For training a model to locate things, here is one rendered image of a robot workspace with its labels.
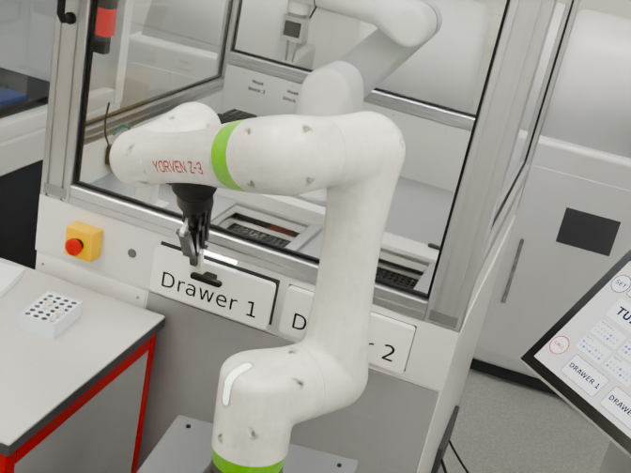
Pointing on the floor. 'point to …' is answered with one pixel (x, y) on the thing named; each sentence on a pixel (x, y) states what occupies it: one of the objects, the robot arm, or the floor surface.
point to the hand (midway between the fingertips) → (196, 261)
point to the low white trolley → (73, 382)
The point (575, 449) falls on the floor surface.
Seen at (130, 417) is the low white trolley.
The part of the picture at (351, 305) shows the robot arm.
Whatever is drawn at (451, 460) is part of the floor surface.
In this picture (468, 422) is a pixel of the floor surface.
